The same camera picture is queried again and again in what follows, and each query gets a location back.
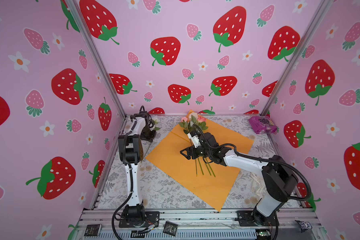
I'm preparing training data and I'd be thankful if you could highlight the orange wrapping paper sheet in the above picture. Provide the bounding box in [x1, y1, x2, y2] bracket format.
[140, 116, 259, 211]

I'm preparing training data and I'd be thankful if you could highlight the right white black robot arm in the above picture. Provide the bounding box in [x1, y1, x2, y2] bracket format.
[180, 131, 312, 226]

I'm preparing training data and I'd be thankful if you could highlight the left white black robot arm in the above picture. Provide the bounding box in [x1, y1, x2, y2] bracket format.
[118, 106, 156, 221]

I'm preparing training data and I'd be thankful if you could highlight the white ribbon strip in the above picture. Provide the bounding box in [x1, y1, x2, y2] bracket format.
[250, 173, 266, 199]

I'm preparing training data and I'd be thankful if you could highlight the purple snack packet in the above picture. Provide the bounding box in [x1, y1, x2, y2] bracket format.
[249, 116, 278, 135]

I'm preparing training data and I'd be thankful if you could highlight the black tag middle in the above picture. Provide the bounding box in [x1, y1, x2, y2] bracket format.
[163, 221, 178, 237]

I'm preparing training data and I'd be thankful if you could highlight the black tag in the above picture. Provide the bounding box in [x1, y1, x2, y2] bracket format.
[163, 221, 178, 237]
[84, 224, 102, 237]

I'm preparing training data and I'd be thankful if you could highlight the black tag left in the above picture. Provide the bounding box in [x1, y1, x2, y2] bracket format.
[84, 224, 102, 237]

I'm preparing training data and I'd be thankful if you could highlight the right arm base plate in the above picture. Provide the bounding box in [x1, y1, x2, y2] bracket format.
[235, 211, 279, 227]

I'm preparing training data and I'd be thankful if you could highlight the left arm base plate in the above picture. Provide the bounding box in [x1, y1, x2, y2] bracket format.
[118, 211, 160, 228]

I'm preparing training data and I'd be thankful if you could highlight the aluminium front rail frame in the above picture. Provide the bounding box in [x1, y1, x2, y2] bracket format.
[73, 209, 329, 240]

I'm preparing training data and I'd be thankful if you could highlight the left aluminium corner post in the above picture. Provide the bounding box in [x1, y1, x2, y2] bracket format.
[67, 0, 127, 119]

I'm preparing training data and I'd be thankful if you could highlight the aluminium corner post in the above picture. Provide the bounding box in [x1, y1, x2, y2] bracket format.
[260, 0, 334, 116]
[67, 0, 127, 119]

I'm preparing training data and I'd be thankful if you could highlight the right aluminium corner post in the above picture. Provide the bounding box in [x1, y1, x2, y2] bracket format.
[260, 0, 334, 116]

